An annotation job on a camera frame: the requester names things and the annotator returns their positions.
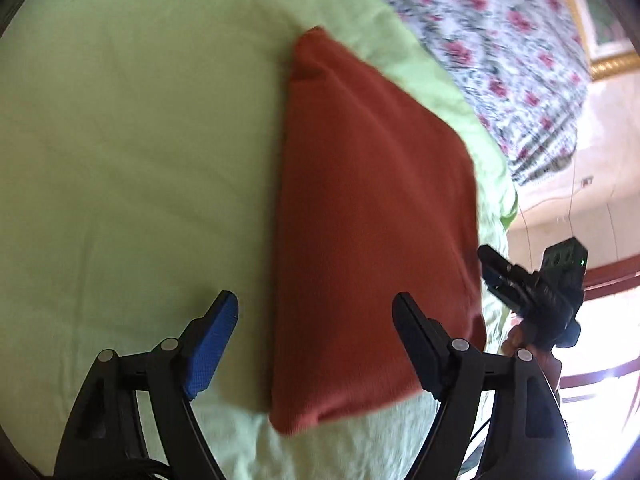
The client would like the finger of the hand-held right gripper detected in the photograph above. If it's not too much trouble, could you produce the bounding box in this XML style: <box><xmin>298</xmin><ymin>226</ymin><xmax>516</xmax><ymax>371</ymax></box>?
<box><xmin>487</xmin><ymin>281</ymin><xmax>532</xmax><ymax>317</ymax></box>
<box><xmin>477</xmin><ymin>244</ymin><xmax>539</xmax><ymax>287</ymax></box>

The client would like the green bed sheet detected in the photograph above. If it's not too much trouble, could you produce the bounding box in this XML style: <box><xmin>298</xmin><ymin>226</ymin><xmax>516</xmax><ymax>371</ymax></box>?
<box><xmin>0</xmin><ymin>0</ymin><xmax>521</xmax><ymax>480</ymax></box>

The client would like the red wooden window frame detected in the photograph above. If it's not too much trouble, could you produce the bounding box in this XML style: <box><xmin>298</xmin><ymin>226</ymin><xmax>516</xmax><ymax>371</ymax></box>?
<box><xmin>565</xmin><ymin>255</ymin><xmax>640</xmax><ymax>303</ymax></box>

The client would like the person's right hand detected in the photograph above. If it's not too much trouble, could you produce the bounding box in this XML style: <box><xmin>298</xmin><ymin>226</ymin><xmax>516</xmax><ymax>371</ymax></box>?
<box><xmin>501</xmin><ymin>317</ymin><xmax>538</xmax><ymax>358</ymax></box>

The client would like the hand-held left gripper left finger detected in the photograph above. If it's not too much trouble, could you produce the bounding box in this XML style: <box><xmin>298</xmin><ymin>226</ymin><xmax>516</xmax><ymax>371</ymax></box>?
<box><xmin>52</xmin><ymin>290</ymin><xmax>240</xmax><ymax>480</ymax></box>

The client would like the white floral quilt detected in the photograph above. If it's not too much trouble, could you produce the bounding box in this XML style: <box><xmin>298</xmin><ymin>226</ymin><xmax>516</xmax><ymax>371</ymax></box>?
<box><xmin>345</xmin><ymin>0</ymin><xmax>593</xmax><ymax>186</ymax></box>

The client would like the person's right forearm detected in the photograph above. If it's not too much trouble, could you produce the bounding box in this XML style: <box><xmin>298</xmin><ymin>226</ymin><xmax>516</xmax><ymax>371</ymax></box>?
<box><xmin>537</xmin><ymin>347</ymin><xmax>565</xmax><ymax>401</ymax></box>

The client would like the black cable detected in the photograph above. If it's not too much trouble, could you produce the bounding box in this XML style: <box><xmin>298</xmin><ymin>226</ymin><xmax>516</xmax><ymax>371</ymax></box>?
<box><xmin>469</xmin><ymin>410</ymin><xmax>497</xmax><ymax>463</ymax></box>

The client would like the orange knit sweater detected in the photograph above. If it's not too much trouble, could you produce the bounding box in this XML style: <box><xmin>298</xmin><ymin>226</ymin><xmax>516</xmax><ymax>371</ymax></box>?
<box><xmin>269</xmin><ymin>26</ymin><xmax>488</xmax><ymax>436</ymax></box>

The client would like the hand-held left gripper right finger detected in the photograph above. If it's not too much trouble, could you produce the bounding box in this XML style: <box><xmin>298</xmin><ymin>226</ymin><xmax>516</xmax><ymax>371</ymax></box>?
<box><xmin>391</xmin><ymin>291</ymin><xmax>576</xmax><ymax>480</ymax></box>

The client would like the gold picture frame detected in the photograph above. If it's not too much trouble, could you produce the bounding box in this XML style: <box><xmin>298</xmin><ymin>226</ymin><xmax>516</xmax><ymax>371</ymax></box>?
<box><xmin>547</xmin><ymin>0</ymin><xmax>640</xmax><ymax>81</ymax></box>

